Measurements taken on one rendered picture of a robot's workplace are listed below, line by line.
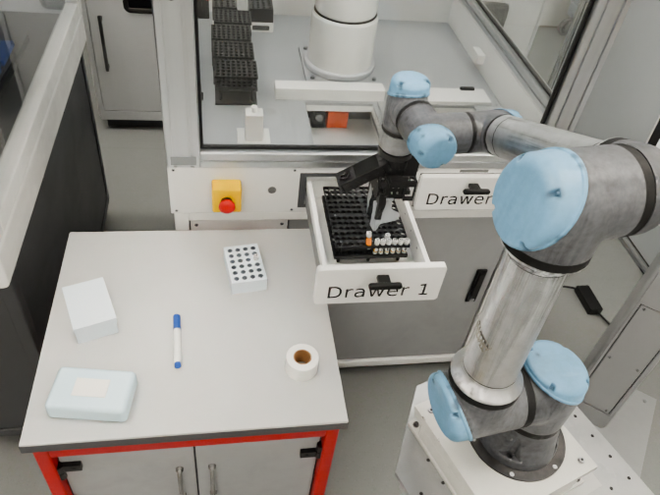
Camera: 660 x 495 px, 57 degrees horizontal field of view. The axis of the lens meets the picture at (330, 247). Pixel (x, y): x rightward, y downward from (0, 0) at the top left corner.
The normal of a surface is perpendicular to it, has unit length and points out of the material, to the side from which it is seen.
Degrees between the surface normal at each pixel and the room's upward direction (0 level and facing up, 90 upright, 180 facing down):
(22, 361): 90
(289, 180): 90
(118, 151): 0
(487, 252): 90
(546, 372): 8
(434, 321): 90
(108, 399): 0
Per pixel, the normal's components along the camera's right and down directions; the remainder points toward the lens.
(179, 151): 0.15, 0.70
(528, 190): -0.93, 0.02
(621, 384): -0.51, 0.55
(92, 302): 0.11, -0.72
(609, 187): 0.27, -0.07
